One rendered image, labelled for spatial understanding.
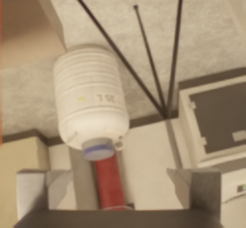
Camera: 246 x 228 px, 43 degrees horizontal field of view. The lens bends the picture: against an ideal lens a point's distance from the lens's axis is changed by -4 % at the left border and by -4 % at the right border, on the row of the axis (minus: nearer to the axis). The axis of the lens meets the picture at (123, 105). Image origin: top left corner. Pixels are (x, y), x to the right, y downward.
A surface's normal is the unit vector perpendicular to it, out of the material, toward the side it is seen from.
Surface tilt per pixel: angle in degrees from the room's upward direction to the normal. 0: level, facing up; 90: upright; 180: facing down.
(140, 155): 90
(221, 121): 90
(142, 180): 90
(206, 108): 90
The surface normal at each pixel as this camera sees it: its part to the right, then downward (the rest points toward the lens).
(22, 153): -0.14, -0.40
